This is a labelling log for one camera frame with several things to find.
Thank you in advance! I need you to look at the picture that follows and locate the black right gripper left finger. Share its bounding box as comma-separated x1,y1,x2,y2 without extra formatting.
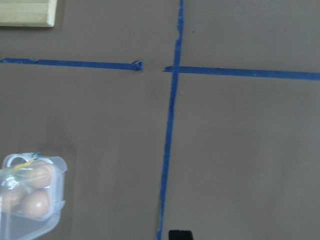
168,229,181,240

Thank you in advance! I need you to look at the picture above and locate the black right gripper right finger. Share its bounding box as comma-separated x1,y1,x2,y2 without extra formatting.
180,230,193,240

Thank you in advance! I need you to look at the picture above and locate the clear plastic egg box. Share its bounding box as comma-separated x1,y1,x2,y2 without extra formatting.
0,152,68,240

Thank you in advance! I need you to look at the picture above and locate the brown egg front left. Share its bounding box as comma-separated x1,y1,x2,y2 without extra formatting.
21,189,51,219

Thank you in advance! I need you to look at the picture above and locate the brown egg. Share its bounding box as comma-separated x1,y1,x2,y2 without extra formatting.
23,161,54,189
21,189,51,219

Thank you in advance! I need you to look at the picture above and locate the brown egg back left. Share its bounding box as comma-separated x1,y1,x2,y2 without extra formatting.
23,161,54,189

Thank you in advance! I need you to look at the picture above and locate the bamboo cutting board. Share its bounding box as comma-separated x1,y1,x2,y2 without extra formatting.
0,0,57,28

